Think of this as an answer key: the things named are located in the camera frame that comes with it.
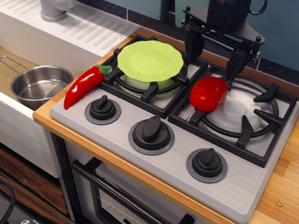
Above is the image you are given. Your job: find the black left burner grate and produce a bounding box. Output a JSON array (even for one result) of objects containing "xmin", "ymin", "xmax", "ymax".
[{"xmin": 87, "ymin": 35, "xmax": 209, "ymax": 119}]

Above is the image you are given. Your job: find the red toy chili pepper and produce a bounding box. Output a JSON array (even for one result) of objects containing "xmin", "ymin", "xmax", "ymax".
[{"xmin": 64, "ymin": 64, "xmax": 111, "ymax": 110}]

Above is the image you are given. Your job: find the black left stove knob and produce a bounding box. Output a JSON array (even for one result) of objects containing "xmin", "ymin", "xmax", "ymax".
[{"xmin": 85, "ymin": 95, "xmax": 121, "ymax": 126}]

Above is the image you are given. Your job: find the black burner grate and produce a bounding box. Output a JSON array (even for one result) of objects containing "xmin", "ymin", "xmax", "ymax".
[
  {"xmin": 87, "ymin": 35, "xmax": 209, "ymax": 119},
  {"xmin": 168, "ymin": 76, "xmax": 297, "ymax": 168}
]

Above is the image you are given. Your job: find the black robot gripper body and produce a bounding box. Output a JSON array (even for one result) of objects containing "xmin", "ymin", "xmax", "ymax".
[{"xmin": 182, "ymin": 0, "xmax": 268, "ymax": 49}]

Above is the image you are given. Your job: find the lower wooden drawer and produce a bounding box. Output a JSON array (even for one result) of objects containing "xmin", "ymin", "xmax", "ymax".
[{"xmin": 0, "ymin": 173, "xmax": 72, "ymax": 224}]

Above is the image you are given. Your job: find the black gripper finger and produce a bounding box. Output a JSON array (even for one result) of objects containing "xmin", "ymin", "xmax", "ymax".
[
  {"xmin": 184, "ymin": 20, "xmax": 205, "ymax": 63},
  {"xmin": 223, "ymin": 47, "xmax": 252, "ymax": 82}
]

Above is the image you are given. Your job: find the black stove knob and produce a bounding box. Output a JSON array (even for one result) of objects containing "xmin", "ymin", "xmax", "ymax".
[
  {"xmin": 85, "ymin": 95, "xmax": 121, "ymax": 126},
  {"xmin": 186, "ymin": 148, "xmax": 228, "ymax": 184},
  {"xmin": 128, "ymin": 116, "xmax": 175, "ymax": 156}
]

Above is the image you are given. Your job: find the black right burner grate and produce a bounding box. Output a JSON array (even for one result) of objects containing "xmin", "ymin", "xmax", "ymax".
[{"xmin": 168, "ymin": 76, "xmax": 297, "ymax": 168}]

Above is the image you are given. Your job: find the grey toy stove top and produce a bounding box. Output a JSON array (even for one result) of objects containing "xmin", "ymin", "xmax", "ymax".
[{"xmin": 41, "ymin": 27, "xmax": 299, "ymax": 224}]

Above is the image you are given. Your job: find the white toy sink unit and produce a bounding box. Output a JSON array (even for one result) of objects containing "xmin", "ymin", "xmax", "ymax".
[{"xmin": 0, "ymin": 0, "xmax": 138, "ymax": 178}]

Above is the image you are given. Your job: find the wooden drawer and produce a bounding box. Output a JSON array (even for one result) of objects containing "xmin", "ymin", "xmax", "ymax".
[
  {"xmin": 0, "ymin": 173, "xmax": 72, "ymax": 224},
  {"xmin": 0, "ymin": 145, "xmax": 64, "ymax": 203}
]

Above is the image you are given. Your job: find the light green plastic plate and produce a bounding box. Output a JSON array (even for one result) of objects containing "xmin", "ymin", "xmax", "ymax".
[{"xmin": 117, "ymin": 40, "xmax": 184, "ymax": 82}]

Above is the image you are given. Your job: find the upper wooden drawer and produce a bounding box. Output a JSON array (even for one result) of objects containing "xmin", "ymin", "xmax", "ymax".
[{"xmin": 0, "ymin": 145, "xmax": 64, "ymax": 203}]

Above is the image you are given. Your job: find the black oven door handle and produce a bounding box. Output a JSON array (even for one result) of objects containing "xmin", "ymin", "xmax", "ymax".
[{"xmin": 71, "ymin": 158, "xmax": 195, "ymax": 224}]

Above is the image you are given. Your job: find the black middle stove knob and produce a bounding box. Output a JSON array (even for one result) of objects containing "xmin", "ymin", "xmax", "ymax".
[{"xmin": 128, "ymin": 116, "xmax": 175, "ymax": 156}]

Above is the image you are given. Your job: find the toy oven door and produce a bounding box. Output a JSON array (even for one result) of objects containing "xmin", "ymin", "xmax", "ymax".
[{"xmin": 58, "ymin": 141, "xmax": 241, "ymax": 224}]

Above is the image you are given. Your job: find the red toy tomato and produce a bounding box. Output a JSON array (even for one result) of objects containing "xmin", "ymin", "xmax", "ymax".
[{"xmin": 189, "ymin": 76, "xmax": 229, "ymax": 112}]

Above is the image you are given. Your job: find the small steel saucepan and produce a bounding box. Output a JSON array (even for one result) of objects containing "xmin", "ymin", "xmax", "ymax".
[{"xmin": 0, "ymin": 56, "xmax": 73, "ymax": 110}]

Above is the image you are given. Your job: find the black right stove knob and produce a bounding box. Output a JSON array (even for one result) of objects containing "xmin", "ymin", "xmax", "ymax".
[{"xmin": 186, "ymin": 148, "xmax": 228, "ymax": 184}]

